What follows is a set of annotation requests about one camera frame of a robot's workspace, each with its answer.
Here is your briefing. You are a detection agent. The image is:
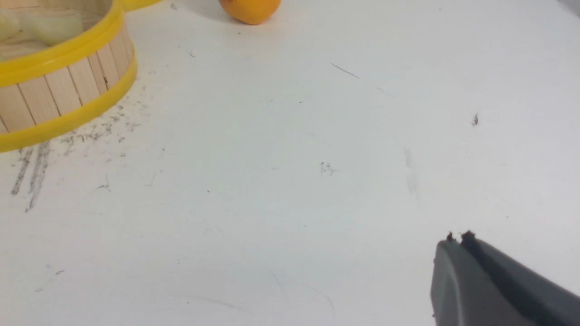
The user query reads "bamboo steamer tray yellow rim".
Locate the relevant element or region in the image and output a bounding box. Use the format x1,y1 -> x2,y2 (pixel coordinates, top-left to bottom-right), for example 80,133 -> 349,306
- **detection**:
0,0 -> 137,152

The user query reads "orange yellow toy pear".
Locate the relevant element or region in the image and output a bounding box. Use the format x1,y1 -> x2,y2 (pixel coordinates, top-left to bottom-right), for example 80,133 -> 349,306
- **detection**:
219,0 -> 282,25

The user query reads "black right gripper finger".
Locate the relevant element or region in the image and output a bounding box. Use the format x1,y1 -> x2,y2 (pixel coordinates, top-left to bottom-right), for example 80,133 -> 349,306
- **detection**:
430,231 -> 580,326

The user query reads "woven bamboo steamer lid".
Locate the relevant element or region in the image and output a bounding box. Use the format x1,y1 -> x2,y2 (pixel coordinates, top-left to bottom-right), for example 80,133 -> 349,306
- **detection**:
120,0 -> 161,12

